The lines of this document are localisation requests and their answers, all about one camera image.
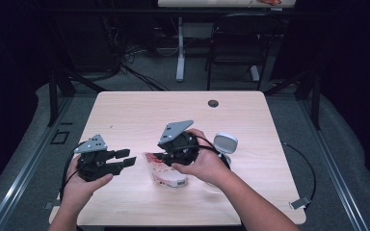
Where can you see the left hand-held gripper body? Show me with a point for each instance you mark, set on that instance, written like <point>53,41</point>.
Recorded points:
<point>94,166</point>

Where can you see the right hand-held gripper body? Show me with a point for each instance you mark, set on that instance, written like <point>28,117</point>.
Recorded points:
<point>181,147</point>

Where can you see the red and clear spouted pouch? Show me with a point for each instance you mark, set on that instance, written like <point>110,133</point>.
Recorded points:
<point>167,176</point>

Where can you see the clear container with white lid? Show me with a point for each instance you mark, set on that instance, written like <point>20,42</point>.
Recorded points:
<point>225,142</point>

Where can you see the person's left hand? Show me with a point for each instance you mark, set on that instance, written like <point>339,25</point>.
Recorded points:
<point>77,192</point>

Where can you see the person's right hand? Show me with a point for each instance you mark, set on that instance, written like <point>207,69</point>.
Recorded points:
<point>207,166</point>

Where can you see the grey table clamp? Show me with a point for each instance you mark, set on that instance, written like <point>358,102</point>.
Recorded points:
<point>49,205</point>
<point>300,202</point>

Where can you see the black metal stand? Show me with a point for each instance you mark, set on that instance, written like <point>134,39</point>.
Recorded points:
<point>315,106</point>
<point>53,99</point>

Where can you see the light desk with white legs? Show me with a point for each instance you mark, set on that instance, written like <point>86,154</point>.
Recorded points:
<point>180,48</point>

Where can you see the black folding chair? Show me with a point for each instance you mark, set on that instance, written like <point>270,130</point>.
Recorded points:
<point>237,38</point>

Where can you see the orange object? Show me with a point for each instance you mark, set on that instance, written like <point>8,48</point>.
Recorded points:
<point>269,1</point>

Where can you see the black floor socket frame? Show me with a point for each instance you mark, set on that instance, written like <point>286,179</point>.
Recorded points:
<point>54,137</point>

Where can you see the aluminium floor rail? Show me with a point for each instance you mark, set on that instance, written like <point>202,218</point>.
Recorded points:
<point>334,173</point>
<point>22,174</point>

